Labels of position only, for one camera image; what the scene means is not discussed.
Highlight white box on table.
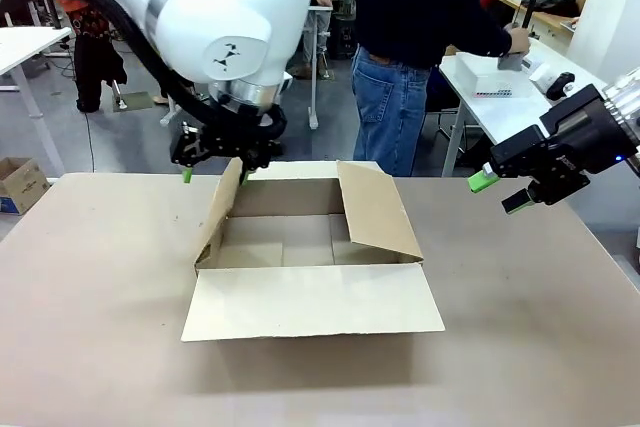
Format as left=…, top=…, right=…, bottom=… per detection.
left=452, top=51, right=532, bottom=99

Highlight white table with grey legs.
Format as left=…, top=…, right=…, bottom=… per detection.
left=0, top=26, right=74, bottom=178

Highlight white desk with white legs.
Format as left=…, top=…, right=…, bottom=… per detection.
left=279, top=4, right=334, bottom=131

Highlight black bag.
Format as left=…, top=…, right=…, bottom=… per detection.
left=522, top=0, right=581, bottom=18

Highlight green floor mat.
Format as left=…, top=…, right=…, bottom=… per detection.
left=113, top=90, right=154, bottom=111

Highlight black crate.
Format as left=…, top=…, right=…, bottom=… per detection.
left=332, top=11, right=357, bottom=61

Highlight grey tape dispenser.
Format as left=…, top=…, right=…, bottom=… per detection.
left=497, top=49, right=525, bottom=73

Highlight black small device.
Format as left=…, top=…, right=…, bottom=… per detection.
left=545, top=71, right=577, bottom=101

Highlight brown cardboard box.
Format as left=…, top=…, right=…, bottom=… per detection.
left=180, top=157, right=447, bottom=344

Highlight wooden workbench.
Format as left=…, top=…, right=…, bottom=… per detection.
left=497, top=0, right=576, bottom=39

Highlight person's right forearm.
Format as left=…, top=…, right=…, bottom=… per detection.
left=467, top=6, right=516, bottom=59

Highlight small printed cardboard box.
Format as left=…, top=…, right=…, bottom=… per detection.
left=0, top=156, right=51, bottom=217

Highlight background person grey trousers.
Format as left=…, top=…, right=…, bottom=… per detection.
left=289, top=0, right=334, bottom=81

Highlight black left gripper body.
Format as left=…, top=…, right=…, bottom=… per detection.
left=198, top=103, right=289, bottom=172

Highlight person in navy shirt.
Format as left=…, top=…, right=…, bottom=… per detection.
left=351, top=0, right=514, bottom=178

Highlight white side table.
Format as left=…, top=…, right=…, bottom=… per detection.
left=438, top=39, right=609, bottom=178

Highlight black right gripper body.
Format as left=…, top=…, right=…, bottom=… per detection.
left=489, top=84, right=640, bottom=207

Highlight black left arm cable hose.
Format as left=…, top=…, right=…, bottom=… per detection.
left=0, top=0, right=289, bottom=148

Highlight background person orange top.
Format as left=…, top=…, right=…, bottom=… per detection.
left=54, top=0, right=129, bottom=113

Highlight person's right hand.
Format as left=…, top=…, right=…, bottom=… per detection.
left=506, top=25, right=532, bottom=56

